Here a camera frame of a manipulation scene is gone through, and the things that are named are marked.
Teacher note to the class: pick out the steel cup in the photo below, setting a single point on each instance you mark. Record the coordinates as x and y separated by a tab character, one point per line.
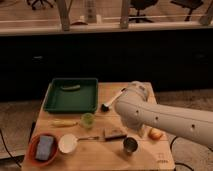
130	145

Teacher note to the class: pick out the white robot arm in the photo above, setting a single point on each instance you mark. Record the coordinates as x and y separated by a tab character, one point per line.
135	110

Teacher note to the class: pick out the green plastic tray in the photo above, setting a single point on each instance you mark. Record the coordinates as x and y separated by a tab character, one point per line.
79	101

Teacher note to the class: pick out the green cucumber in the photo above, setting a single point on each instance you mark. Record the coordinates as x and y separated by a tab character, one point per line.
70	88

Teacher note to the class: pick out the green plastic cup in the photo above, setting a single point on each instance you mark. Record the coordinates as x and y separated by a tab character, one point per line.
87	120

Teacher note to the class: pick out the brown sponge block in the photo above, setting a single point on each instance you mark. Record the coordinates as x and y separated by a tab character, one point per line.
113	134

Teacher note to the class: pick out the yellow banana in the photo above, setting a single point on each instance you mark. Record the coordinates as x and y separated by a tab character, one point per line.
59	123

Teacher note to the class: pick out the yellow apple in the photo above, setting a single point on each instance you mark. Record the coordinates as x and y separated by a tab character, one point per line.
155	134

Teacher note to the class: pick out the office chair centre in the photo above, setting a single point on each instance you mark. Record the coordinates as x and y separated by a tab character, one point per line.
139	5

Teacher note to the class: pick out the office chair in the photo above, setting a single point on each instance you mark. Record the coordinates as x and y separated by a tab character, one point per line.
190	4
33	4
139	5

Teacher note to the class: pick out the blue sponge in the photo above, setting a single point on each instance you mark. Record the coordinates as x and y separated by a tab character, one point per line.
44	147

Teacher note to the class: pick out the orange bowl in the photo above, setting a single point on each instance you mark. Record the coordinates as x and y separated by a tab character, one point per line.
31	152

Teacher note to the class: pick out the office chair left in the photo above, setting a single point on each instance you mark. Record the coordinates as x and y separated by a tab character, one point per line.
33	4

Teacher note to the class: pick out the office chair right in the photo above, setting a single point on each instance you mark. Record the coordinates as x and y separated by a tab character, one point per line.
190	4

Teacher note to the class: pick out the white handled dish brush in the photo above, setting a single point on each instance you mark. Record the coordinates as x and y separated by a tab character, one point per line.
106	106

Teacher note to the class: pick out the white ladle with handle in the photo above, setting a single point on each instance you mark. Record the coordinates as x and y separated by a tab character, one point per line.
68	143

